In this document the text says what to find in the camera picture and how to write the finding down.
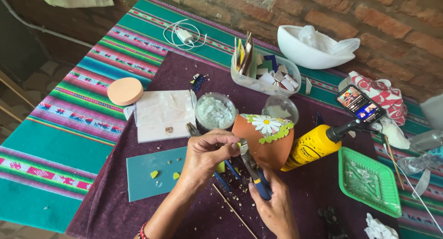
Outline person's left hand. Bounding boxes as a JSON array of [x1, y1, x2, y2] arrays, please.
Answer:
[[179, 129, 241, 195]]

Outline person's right hand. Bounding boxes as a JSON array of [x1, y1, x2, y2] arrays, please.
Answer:
[[248, 169, 300, 239]]

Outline blue-handled tile nippers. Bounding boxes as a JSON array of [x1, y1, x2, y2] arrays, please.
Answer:
[[238, 139, 273, 201]]

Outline thin wooden skewer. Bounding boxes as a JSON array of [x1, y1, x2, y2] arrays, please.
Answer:
[[212, 183, 259, 239], [383, 135, 405, 191]]

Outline round clear tub glass shards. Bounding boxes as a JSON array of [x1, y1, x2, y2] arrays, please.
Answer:
[[195, 92, 238, 131]]

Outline purple cloth mat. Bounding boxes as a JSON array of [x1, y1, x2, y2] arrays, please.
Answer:
[[65, 51, 401, 239]]

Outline white marble tile slab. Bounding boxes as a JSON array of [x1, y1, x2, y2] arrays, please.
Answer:
[[134, 90, 198, 143]]

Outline terracotta pot with mosaic flower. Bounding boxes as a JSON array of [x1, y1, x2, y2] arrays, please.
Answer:
[[231, 114, 295, 171]]

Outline teal glass tile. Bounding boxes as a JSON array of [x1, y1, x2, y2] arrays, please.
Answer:
[[126, 146, 190, 203]]

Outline black tool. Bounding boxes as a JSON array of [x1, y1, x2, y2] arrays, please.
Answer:
[[318, 206, 349, 239]]

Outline yellow glue bottle black nozzle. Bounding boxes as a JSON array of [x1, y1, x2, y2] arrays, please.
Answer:
[[281, 119, 380, 172]]

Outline blue glass fragments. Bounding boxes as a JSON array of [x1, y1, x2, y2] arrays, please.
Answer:
[[190, 73, 209, 93]]

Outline clear rectangular plastic container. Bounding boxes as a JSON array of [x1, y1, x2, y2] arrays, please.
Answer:
[[230, 47, 302, 98]]

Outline empty round clear tub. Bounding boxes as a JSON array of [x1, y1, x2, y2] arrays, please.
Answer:
[[262, 94, 299, 125]]

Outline green plastic tray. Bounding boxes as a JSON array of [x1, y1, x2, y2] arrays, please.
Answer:
[[338, 146, 403, 218]]

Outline peach round sponge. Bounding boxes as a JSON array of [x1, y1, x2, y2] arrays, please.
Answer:
[[107, 77, 144, 107]]

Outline crumpled white paper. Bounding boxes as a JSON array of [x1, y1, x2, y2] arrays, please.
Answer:
[[364, 213, 399, 239]]

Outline heap of mixed tile pieces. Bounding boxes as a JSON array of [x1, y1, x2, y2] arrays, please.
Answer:
[[234, 31, 299, 92]]

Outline black smartphone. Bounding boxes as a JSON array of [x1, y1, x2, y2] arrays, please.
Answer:
[[335, 85, 387, 125]]

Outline striped woven tablecloth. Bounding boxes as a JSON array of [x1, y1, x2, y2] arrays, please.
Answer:
[[0, 0, 443, 239]]

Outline white crumpled cloth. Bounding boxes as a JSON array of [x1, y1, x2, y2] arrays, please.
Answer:
[[372, 116, 411, 150]]

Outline white oval bowl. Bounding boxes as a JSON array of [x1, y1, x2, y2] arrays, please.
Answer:
[[277, 24, 361, 70]]

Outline crumpled clear plastic wrap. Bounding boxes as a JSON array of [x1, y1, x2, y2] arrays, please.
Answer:
[[397, 152, 443, 175]]

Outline red and white patterned cloth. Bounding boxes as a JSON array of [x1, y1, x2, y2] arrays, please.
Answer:
[[338, 71, 408, 126]]

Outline clear plastic bottle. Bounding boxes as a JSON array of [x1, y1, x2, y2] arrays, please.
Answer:
[[408, 130, 443, 153]]

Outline white plastic bag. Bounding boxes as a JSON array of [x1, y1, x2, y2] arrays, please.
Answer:
[[298, 25, 361, 56]]

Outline white container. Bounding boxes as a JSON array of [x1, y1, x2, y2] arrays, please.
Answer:
[[420, 93, 443, 131]]

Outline blue-handled pliers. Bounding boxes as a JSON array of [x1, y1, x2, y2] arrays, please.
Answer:
[[186, 122, 242, 193]]

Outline white charger with cable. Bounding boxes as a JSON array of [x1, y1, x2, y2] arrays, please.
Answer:
[[163, 19, 208, 51]]

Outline thin white cable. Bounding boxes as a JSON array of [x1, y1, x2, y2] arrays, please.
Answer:
[[380, 139, 443, 234]]

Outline wooden frame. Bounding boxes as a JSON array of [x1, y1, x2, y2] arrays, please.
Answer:
[[0, 70, 36, 124]]

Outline white wall pipe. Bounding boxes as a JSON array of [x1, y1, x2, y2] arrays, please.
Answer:
[[0, 0, 95, 48]]

